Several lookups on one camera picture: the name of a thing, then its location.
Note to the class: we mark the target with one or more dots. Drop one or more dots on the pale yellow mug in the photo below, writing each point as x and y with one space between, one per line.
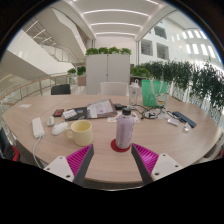
82 133

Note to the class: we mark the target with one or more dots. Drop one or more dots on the lilac drink bottle black cap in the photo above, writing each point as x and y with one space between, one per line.
124 130

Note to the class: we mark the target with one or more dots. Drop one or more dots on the clear shaker bottle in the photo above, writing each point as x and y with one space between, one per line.
133 93

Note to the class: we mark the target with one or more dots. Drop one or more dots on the small white oval device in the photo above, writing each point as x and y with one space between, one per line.
50 121

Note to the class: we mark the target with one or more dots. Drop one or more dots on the black chair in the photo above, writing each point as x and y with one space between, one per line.
60 89

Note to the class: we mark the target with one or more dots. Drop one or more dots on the white computer mouse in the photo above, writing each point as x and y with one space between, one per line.
59 128

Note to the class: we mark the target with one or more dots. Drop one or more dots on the green tote bag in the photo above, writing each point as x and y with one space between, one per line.
154 93

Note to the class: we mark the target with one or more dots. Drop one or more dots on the green plants atop cabinet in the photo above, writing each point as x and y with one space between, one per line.
107 51

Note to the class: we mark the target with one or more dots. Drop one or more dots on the ceiling light strips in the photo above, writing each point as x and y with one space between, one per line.
116 23

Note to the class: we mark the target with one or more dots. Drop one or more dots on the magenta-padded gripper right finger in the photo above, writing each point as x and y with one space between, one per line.
163 166

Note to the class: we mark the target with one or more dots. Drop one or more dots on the planter box with plants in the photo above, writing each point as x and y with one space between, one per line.
77 76

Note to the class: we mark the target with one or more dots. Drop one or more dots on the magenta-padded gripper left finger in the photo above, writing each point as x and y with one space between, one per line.
63 166

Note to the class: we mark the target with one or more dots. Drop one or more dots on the open book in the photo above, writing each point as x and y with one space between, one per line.
101 109

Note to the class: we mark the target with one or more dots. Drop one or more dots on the white cabinet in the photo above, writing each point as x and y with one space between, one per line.
107 73

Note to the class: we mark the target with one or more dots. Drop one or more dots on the flat round red coaster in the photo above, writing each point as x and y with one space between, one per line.
115 148

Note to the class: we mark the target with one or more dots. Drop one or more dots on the white chair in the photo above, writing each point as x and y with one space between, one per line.
113 89

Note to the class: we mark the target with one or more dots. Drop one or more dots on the row of green shrubs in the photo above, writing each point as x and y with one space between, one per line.
190 78

